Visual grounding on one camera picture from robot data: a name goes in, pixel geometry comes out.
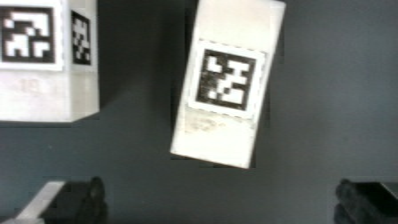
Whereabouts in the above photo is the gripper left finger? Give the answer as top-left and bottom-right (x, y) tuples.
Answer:
(12, 177), (108, 224)

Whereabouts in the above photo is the white leg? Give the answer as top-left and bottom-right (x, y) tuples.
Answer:
(0, 0), (99, 123)
(170, 0), (286, 168)

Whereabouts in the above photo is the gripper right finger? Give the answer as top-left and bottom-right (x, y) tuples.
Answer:
(334, 179), (398, 224)

